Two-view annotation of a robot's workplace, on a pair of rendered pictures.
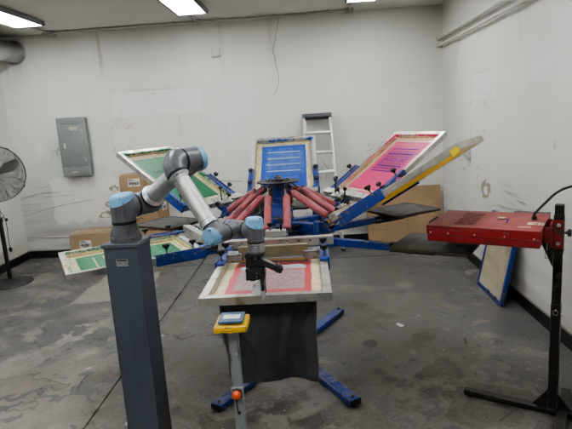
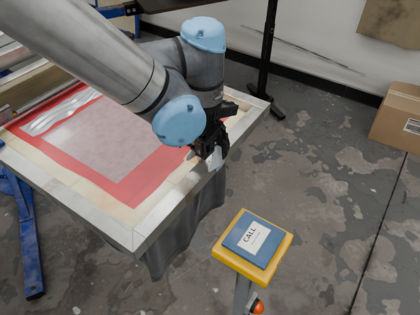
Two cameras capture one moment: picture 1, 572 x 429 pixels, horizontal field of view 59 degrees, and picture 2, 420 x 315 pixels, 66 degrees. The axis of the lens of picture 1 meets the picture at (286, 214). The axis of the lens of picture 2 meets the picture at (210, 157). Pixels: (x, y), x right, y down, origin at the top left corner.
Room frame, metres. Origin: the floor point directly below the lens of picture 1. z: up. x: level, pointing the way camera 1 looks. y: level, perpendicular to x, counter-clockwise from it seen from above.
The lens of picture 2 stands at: (1.82, 0.59, 1.56)
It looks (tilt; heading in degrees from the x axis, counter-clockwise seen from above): 46 degrees down; 301
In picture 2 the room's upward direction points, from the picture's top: straight up
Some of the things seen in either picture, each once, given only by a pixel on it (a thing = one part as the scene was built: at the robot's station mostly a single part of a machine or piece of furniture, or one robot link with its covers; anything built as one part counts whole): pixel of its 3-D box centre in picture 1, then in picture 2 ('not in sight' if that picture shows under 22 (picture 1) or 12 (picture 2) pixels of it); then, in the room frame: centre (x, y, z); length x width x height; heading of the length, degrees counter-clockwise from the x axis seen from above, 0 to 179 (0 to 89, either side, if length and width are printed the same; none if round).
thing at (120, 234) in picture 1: (125, 230); not in sight; (2.43, 0.79, 1.25); 0.15 x 0.15 x 0.10
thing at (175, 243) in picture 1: (152, 237); not in sight; (3.13, 0.85, 1.05); 1.08 x 0.61 x 0.23; 117
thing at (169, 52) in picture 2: (234, 229); (151, 70); (2.16, 0.23, 1.28); 0.11 x 0.11 x 0.08; 53
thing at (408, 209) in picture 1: (358, 221); not in sight; (3.85, -0.56, 0.91); 1.34 x 0.40 x 0.08; 117
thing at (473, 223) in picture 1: (492, 227); not in sight; (2.77, -1.15, 1.06); 0.61 x 0.46 x 0.12; 57
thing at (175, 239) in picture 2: (270, 340); (188, 204); (2.20, 0.11, 0.74); 0.45 x 0.03 x 0.43; 87
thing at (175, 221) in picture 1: (209, 230); not in sight; (3.91, 0.60, 0.91); 1.34 x 0.40 x 0.08; 57
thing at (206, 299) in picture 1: (271, 271); (105, 112); (2.49, 0.10, 0.97); 0.79 x 0.58 x 0.04; 177
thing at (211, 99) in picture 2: (256, 248); (205, 90); (2.11, 0.14, 1.20); 0.08 x 0.08 x 0.05
